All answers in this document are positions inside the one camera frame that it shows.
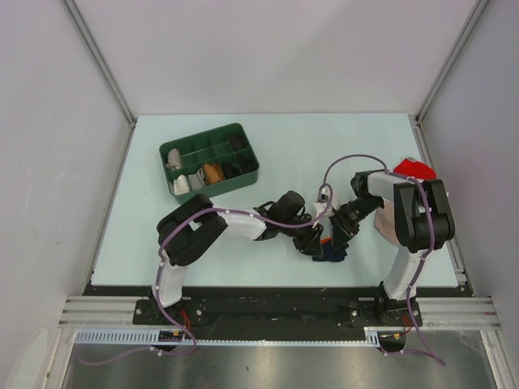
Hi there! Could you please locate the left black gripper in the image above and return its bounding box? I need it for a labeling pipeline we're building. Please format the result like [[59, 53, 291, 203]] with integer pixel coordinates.
[[279, 212, 323, 258]]

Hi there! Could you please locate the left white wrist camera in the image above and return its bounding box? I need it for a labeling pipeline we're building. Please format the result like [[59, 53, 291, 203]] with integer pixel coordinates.
[[309, 200, 334, 222]]

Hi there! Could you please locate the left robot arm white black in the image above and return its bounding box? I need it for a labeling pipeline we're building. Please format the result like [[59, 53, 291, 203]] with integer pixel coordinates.
[[150, 190, 324, 324]]

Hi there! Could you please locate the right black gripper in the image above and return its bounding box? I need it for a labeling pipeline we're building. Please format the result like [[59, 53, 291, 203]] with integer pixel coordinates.
[[328, 195, 383, 250]]

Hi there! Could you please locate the navy orange underwear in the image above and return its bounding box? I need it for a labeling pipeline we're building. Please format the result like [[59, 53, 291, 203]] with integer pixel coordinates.
[[312, 237, 349, 263]]

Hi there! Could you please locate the beige rolled cloth in tray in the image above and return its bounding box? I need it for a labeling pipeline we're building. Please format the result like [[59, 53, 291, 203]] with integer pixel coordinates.
[[165, 148, 183, 171]]

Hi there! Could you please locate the purple cable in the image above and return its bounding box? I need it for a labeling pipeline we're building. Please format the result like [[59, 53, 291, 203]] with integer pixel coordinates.
[[323, 154, 447, 366], [75, 182, 336, 366]]

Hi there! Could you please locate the orange rolled cloth in tray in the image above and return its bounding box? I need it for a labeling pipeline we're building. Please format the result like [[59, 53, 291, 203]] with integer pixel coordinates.
[[203, 163, 225, 185]]

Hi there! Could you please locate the black rolled cloth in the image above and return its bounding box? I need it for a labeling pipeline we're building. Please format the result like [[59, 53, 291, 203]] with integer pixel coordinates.
[[236, 155, 259, 174], [221, 163, 241, 180], [227, 134, 248, 152]]

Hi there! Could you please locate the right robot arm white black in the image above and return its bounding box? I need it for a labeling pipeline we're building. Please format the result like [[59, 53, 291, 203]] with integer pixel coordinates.
[[330, 170, 455, 327]]

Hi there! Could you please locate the black rolled cloth right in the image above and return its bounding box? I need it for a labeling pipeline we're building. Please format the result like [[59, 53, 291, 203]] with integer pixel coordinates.
[[236, 155, 259, 174]]

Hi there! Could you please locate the aluminium frame rail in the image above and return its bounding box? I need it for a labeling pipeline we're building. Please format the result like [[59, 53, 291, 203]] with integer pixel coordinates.
[[58, 296, 501, 331]]

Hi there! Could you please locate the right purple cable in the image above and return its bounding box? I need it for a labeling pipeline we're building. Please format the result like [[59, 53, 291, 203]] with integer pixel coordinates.
[[323, 154, 447, 366]]

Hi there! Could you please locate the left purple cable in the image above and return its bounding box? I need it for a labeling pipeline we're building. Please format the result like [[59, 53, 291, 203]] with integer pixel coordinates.
[[75, 182, 336, 366]]

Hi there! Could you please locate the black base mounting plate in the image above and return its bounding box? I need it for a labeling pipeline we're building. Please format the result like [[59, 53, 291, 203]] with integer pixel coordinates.
[[83, 284, 474, 330]]

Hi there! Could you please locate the black rolled cloth back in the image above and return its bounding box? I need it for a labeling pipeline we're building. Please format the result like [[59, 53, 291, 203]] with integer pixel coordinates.
[[227, 134, 248, 152]]

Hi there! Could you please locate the black rolled cloth front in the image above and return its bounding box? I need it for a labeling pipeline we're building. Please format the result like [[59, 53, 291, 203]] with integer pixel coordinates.
[[221, 163, 241, 180]]

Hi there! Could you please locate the pink underwear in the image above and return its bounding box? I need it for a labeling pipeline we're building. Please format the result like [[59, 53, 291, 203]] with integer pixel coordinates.
[[374, 199, 400, 246]]

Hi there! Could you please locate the green compartment organizer tray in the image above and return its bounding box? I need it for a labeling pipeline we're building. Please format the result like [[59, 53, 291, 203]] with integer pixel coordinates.
[[159, 122, 260, 203]]

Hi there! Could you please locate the white rolled cloth in tray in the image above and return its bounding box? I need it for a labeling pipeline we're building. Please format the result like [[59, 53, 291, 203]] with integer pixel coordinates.
[[173, 174, 191, 196]]

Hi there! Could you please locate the red white underwear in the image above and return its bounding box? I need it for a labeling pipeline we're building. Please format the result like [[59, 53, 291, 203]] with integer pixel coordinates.
[[393, 158, 437, 180]]

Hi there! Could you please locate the grey rolled cloth in tray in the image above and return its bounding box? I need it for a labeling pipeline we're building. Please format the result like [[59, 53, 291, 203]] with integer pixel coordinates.
[[188, 168, 207, 191]]

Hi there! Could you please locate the slotted cable duct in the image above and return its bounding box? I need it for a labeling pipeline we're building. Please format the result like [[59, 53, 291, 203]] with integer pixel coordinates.
[[75, 328, 395, 347]]

